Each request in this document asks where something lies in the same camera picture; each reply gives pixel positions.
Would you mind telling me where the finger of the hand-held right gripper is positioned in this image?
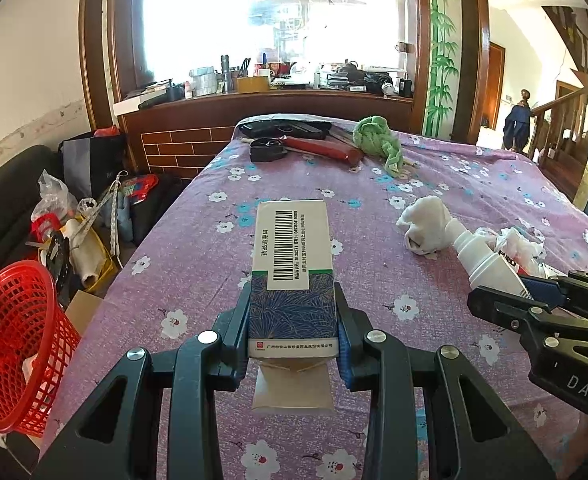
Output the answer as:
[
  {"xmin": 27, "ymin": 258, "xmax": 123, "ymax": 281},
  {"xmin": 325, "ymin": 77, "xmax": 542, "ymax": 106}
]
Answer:
[
  {"xmin": 466, "ymin": 285, "xmax": 574, "ymax": 341},
  {"xmin": 520, "ymin": 270, "xmax": 588, "ymax": 313}
]

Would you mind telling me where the red plastic mesh basket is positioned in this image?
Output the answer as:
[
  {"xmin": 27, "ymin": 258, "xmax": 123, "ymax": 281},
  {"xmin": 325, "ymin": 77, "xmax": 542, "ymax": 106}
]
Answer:
[{"xmin": 0, "ymin": 260, "xmax": 82, "ymax": 433}]

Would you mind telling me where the flat brown cardboard box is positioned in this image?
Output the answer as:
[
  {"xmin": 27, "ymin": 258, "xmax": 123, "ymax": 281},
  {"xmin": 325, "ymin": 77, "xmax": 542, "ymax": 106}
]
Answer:
[{"xmin": 64, "ymin": 290, "xmax": 105, "ymax": 336}]

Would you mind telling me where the wooden partition counter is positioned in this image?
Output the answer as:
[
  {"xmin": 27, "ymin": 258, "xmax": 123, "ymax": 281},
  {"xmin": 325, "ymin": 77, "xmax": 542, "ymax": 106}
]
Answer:
[{"xmin": 114, "ymin": 95, "xmax": 415, "ymax": 181}]

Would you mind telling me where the green knitted cloth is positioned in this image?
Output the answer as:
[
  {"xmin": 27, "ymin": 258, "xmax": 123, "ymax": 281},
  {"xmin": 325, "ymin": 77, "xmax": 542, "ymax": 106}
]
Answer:
[{"xmin": 352, "ymin": 116, "xmax": 405, "ymax": 178}]

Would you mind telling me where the white plastic wrap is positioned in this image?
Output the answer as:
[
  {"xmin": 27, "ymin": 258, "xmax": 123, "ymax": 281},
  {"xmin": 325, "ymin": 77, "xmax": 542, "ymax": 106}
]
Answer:
[{"xmin": 476, "ymin": 226, "xmax": 547, "ymax": 277}]

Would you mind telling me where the black sofa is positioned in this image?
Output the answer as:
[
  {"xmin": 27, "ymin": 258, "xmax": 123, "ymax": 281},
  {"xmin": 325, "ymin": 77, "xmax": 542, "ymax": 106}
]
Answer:
[{"xmin": 0, "ymin": 145, "xmax": 65, "ymax": 286}]

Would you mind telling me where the clear plastic bag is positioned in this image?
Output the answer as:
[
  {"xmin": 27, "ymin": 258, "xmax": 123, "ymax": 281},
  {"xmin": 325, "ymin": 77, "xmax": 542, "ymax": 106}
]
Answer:
[{"xmin": 31, "ymin": 170, "xmax": 77, "ymax": 221}]

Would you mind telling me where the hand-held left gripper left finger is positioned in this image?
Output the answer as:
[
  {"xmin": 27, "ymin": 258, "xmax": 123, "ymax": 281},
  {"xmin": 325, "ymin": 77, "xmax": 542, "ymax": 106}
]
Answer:
[{"xmin": 33, "ymin": 272, "xmax": 255, "ymax": 480}]

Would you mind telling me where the black shopping bag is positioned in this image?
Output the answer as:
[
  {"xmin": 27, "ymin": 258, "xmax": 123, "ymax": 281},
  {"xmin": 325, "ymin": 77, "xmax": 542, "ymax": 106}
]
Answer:
[{"xmin": 59, "ymin": 130, "xmax": 130, "ymax": 201}]

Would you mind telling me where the wooden stair railing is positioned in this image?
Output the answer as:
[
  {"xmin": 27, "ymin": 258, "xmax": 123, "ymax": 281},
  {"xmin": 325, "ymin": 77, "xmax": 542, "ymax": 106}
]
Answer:
[{"xmin": 528, "ymin": 80, "xmax": 588, "ymax": 186}]

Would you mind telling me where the wooden door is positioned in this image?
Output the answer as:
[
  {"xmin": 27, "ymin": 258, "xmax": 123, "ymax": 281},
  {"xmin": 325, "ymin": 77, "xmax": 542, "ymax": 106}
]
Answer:
[{"xmin": 484, "ymin": 42, "xmax": 507, "ymax": 131}]

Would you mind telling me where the white cloth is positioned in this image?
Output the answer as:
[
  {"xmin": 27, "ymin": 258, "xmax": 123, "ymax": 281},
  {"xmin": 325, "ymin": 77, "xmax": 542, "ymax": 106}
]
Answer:
[{"xmin": 396, "ymin": 196, "xmax": 459, "ymax": 260}]

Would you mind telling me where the white tube black label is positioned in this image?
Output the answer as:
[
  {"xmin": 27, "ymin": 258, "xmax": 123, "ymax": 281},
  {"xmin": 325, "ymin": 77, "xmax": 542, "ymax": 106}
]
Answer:
[{"xmin": 452, "ymin": 222, "xmax": 532, "ymax": 297}]

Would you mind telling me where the small cardboard box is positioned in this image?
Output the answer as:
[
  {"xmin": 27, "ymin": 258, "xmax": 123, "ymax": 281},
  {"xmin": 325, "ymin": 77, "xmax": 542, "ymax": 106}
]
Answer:
[{"xmin": 236, "ymin": 76, "xmax": 271, "ymax": 94}]

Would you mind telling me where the bamboo wall painting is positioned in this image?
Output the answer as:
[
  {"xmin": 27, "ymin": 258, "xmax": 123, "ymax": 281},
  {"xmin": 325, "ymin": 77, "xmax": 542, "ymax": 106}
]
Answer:
[{"xmin": 424, "ymin": 0, "xmax": 462, "ymax": 136}]

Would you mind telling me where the red plastic bag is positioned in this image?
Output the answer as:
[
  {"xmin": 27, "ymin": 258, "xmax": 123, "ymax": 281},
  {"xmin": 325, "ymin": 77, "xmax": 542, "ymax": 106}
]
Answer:
[{"xmin": 30, "ymin": 212, "xmax": 61, "ymax": 241}]

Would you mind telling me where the red patterned bag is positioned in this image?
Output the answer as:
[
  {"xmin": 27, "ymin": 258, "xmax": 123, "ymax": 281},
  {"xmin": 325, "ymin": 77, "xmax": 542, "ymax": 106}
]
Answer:
[{"xmin": 119, "ymin": 175, "xmax": 159, "ymax": 206}]

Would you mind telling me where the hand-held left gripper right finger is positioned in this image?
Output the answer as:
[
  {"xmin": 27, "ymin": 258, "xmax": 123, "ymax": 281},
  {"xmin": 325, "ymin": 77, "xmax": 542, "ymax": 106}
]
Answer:
[{"xmin": 334, "ymin": 282, "xmax": 557, "ymax": 480}]

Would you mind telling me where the blue white medicine box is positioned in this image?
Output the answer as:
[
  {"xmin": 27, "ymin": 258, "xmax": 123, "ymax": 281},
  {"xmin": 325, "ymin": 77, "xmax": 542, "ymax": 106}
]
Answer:
[{"xmin": 248, "ymin": 200, "xmax": 339, "ymax": 413}]

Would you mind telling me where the dark blue jacket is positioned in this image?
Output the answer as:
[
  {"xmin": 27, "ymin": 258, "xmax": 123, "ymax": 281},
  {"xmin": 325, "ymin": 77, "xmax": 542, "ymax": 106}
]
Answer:
[{"xmin": 504, "ymin": 89, "xmax": 533, "ymax": 152}]

